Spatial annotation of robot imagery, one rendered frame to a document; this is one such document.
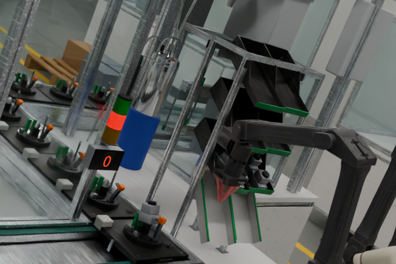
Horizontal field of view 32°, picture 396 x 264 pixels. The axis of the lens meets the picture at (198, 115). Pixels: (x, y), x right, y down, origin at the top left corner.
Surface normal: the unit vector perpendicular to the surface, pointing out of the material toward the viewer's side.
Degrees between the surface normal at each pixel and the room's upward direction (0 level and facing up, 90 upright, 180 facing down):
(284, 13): 90
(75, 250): 0
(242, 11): 90
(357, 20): 90
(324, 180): 90
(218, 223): 45
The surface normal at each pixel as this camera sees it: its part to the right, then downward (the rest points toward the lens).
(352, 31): -0.67, -0.09
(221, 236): 0.63, -0.36
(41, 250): 0.37, -0.90
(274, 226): 0.65, 0.42
